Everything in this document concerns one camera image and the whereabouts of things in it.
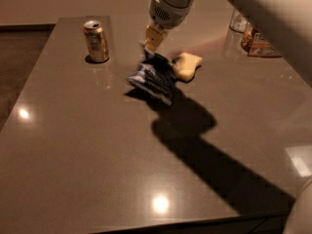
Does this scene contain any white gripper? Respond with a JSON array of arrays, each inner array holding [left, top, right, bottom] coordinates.
[[143, 0, 191, 54]]

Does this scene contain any blue potato chip bag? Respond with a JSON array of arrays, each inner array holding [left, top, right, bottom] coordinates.
[[127, 48, 176, 106]]

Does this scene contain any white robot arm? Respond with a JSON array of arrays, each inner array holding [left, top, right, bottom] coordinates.
[[145, 0, 312, 86]]

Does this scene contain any yellow sponge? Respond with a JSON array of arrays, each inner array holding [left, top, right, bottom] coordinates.
[[173, 53, 203, 82]]

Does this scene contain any gold soda can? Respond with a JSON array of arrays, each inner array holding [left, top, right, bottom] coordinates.
[[83, 19, 109, 63]]

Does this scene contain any clear glass container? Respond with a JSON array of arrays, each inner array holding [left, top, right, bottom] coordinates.
[[229, 9, 250, 33]]

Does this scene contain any snack jar with black lid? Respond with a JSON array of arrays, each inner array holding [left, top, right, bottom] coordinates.
[[241, 24, 281, 58]]

